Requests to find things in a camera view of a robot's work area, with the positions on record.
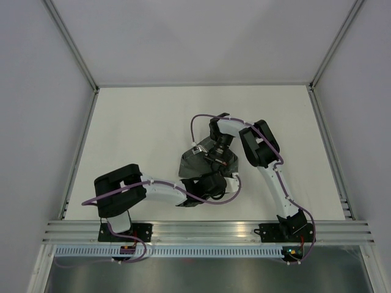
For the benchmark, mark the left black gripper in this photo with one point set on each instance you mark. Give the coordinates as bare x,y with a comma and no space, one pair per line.
203,177

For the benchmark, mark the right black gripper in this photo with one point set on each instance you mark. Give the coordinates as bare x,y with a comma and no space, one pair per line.
216,159

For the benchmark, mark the grey cloth napkin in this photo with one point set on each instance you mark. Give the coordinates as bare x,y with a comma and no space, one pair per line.
195,165

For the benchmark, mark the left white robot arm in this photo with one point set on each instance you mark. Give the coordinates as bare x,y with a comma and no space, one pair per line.
119,190

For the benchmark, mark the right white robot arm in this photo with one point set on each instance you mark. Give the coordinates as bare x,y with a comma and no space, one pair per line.
263,152

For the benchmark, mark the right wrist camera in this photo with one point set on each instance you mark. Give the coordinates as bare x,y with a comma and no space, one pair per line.
198,148

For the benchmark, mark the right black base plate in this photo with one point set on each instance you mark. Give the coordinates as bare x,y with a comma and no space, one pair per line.
286,232

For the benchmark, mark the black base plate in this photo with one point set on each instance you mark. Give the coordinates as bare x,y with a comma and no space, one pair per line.
286,232
142,231

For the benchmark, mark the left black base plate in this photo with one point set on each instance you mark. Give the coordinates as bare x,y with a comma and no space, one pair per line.
142,231

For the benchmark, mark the aluminium mounting rail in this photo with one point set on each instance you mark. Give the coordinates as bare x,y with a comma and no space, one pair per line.
344,232

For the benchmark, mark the white slotted cable duct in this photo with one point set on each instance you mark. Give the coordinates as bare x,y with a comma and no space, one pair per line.
172,251

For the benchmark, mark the right aluminium frame post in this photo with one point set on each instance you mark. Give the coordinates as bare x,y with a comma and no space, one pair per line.
341,34

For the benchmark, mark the aluminium frame post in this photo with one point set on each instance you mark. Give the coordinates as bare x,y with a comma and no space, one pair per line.
70,43
341,34

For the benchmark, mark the left aluminium frame post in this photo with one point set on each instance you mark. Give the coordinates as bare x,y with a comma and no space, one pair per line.
70,43

